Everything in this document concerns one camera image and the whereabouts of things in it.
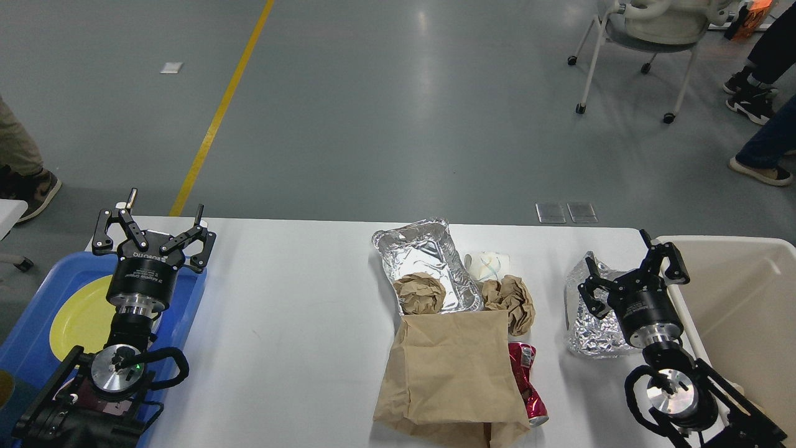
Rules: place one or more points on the white office chair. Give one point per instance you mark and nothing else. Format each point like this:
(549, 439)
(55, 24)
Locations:
(654, 27)

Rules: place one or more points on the metal floor plate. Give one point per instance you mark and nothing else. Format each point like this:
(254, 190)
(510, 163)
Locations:
(582, 212)
(550, 213)

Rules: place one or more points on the yellow plate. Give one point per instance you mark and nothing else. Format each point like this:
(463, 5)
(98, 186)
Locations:
(84, 320)

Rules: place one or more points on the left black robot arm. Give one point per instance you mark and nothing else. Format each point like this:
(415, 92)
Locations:
(100, 399)

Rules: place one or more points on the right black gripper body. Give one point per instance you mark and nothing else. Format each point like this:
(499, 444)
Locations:
(644, 310)

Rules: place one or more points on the dark teal mug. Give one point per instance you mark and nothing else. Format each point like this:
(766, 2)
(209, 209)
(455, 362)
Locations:
(16, 396)

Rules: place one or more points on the person in khaki trousers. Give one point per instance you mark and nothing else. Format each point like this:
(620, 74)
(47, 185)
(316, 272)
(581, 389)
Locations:
(23, 176)

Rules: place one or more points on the aluminium foil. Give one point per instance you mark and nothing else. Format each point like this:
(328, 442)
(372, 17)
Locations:
(586, 335)

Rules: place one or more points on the person in black sneakers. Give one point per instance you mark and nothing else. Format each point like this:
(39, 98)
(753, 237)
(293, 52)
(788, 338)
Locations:
(752, 89)

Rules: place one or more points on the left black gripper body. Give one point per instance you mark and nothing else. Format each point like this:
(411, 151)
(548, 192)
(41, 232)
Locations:
(146, 273)

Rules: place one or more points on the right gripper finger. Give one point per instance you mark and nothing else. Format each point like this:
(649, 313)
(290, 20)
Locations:
(620, 295)
(663, 260)

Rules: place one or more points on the crumpled brown paper wad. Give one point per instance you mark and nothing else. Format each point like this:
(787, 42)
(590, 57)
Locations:
(510, 294)

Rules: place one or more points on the crumpled brown paper ball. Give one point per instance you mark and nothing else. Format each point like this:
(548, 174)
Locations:
(419, 293)

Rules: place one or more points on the dark bag on floor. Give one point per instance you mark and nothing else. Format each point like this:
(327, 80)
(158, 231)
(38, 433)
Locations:
(748, 19)

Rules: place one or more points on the brown paper bag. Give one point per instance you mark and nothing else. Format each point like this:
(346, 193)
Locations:
(448, 380)

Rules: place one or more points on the aluminium foil tray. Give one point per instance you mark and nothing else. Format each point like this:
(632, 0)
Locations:
(427, 247)

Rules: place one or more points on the white side table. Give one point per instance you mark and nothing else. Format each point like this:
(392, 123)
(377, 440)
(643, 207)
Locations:
(11, 211)

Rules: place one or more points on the crushed red can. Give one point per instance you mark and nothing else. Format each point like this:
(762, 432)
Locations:
(522, 357)

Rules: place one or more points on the beige plastic bin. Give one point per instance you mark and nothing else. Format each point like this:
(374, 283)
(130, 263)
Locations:
(741, 298)

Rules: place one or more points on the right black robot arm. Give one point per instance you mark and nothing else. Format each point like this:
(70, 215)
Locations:
(672, 394)

